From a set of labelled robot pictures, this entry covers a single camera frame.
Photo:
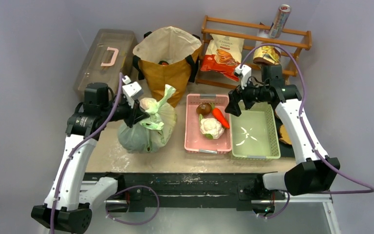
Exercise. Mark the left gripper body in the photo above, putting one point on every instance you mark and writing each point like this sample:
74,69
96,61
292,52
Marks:
122,110

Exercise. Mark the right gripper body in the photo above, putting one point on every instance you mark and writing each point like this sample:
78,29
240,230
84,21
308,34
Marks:
238,98

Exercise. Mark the green plastic grocery bag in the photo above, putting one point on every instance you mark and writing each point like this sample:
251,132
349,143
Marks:
152,133

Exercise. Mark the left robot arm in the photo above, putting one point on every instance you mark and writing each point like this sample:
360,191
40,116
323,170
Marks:
67,208

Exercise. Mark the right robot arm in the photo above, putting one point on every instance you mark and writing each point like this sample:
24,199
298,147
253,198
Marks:
314,170

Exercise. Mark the toy carrot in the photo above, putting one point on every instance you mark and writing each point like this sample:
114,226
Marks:
216,112

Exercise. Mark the toy brown onion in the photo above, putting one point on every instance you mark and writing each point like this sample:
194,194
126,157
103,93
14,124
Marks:
204,109

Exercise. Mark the toy cauliflower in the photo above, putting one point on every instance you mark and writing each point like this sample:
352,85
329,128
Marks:
210,127

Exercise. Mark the green plastic basket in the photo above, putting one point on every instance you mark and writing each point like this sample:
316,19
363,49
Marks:
253,134

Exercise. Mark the brown snack bag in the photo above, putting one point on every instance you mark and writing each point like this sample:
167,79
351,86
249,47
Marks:
267,55

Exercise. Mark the cassava chips bag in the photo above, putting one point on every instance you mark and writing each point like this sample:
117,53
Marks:
223,55

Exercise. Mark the pink plastic basket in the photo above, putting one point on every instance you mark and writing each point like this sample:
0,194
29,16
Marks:
195,142

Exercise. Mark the bread slice near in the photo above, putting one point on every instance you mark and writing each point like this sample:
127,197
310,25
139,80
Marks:
284,136

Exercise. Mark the translucent storage box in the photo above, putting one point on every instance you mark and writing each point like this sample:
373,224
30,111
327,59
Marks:
110,53

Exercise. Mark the brown paper tote bag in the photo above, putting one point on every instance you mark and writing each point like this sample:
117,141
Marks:
167,56

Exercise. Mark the black tray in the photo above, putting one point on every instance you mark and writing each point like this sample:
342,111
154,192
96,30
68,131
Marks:
285,144

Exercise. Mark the wooden rack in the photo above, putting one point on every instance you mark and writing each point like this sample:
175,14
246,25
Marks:
295,41

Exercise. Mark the drink can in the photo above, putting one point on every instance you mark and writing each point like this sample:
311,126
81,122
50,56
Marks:
280,20

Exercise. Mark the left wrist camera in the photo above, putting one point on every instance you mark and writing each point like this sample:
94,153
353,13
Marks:
132,90

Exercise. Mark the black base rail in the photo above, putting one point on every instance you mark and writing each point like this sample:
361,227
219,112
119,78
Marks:
241,191

